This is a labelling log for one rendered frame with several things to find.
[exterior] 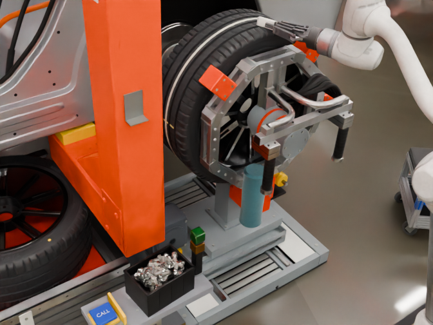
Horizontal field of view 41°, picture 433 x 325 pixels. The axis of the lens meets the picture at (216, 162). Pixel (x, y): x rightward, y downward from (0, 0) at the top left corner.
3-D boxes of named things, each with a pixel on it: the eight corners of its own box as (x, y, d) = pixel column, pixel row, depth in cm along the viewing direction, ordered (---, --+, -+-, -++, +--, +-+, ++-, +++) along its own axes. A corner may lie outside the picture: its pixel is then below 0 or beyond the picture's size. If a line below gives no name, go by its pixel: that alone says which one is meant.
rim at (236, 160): (205, 9, 207) (147, 129, 222) (243, 35, 193) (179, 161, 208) (288, 46, 243) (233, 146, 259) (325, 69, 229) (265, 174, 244)
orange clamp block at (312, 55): (300, 55, 214) (314, 33, 212) (315, 64, 209) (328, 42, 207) (290, 48, 209) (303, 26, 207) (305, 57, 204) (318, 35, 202)
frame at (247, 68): (303, 149, 247) (323, 33, 213) (313, 158, 243) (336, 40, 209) (198, 195, 221) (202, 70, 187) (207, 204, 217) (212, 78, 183)
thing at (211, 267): (239, 199, 294) (240, 185, 288) (284, 242, 272) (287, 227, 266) (154, 237, 271) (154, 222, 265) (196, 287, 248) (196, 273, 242)
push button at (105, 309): (108, 305, 193) (107, 301, 192) (118, 320, 189) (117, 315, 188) (89, 315, 190) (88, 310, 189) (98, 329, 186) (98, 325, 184)
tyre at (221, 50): (198, -18, 199) (123, 144, 219) (239, 6, 185) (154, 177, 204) (307, 33, 247) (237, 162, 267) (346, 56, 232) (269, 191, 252)
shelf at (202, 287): (187, 261, 215) (187, 255, 213) (213, 291, 205) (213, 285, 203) (81, 313, 195) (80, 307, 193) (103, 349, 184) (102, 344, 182)
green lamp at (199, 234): (199, 233, 199) (199, 225, 196) (205, 240, 196) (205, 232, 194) (189, 238, 197) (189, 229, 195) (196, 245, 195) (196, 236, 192)
